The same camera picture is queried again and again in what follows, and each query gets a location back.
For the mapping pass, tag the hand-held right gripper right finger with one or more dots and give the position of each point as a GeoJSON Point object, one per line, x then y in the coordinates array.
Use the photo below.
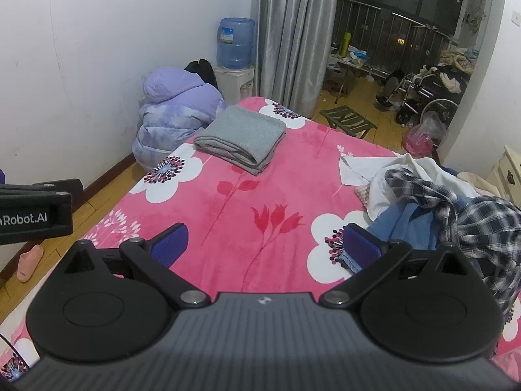
{"type": "Point", "coordinates": [362, 245]}

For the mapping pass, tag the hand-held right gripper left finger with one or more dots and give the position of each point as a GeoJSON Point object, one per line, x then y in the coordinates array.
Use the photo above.
{"type": "Point", "coordinates": [171, 245]}

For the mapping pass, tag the grey sweatshirt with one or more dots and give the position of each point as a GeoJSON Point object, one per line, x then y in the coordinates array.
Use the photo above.
{"type": "Point", "coordinates": [244, 134]}

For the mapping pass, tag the pile of clothes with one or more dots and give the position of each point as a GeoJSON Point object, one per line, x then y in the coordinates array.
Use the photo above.
{"type": "Point", "coordinates": [456, 69]}

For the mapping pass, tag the blue jeans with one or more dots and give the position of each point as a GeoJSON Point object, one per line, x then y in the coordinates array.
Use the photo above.
{"type": "Point", "coordinates": [407, 224]}

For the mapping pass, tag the pink slipper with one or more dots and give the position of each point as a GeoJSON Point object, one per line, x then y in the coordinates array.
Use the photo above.
{"type": "Point", "coordinates": [29, 262]}

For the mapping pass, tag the pink checked cloth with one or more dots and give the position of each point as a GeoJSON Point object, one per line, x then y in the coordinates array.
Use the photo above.
{"type": "Point", "coordinates": [363, 193]}

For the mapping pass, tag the white garment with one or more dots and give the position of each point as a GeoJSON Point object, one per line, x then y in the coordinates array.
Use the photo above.
{"type": "Point", "coordinates": [411, 175]}

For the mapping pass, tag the pink floral blanket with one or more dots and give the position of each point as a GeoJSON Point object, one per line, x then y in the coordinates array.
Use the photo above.
{"type": "Point", "coordinates": [252, 195]}

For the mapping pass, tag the dark plaid shirt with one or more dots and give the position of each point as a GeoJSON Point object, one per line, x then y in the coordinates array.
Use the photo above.
{"type": "Point", "coordinates": [472, 220]}

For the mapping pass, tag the pink plastic bag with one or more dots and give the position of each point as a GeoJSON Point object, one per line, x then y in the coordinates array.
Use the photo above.
{"type": "Point", "coordinates": [423, 138]}

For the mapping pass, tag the green folding stool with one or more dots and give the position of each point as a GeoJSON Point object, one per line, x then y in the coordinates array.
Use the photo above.
{"type": "Point", "coordinates": [348, 118]}

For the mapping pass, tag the lavender puffer jacket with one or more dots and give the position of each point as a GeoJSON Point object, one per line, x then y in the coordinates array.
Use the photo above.
{"type": "Point", "coordinates": [175, 106]}

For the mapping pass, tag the cream nightstand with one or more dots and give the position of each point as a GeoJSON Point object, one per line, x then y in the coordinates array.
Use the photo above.
{"type": "Point", "coordinates": [506, 175]}

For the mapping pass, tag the wheelchair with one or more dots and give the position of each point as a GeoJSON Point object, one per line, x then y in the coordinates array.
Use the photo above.
{"type": "Point", "coordinates": [431, 93]}

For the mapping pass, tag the white water dispenser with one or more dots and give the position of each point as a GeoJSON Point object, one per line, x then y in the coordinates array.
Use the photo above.
{"type": "Point", "coordinates": [236, 85]}

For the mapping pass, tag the black bag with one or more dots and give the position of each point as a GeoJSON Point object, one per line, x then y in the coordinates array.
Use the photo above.
{"type": "Point", "coordinates": [201, 71]}

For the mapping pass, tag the small folding table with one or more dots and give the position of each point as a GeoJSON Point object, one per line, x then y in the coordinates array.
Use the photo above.
{"type": "Point", "coordinates": [346, 69]}

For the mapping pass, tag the blue-white packet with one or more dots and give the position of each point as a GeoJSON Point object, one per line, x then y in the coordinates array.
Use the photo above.
{"type": "Point", "coordinates": [358, 53]}

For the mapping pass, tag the yellow-green bottle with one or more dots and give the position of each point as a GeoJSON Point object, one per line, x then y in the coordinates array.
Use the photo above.
{"type": "Point", "coordinates": [346, 44]}

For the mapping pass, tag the metal balcony railing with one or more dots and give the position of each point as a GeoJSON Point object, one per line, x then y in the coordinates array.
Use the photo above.
{"type": "Point", "coordinates": [399, 36]}

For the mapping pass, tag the blue water jug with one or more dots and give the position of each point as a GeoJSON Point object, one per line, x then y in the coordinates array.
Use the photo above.
{"type": "Point", "coordinates": [235, 42]}

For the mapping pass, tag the grey curtain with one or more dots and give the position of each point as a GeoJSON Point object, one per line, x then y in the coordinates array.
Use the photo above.
{"type": "Point", "coordinates": [293, 36]}

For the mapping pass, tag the hanging green plant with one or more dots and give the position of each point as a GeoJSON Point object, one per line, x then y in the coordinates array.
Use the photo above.
{"type": "Point", "coordinates": [474, 16]}

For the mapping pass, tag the white wall switch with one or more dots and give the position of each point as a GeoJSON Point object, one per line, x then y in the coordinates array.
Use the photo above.
{"type": "Point", "coordinates": [516, 17]}

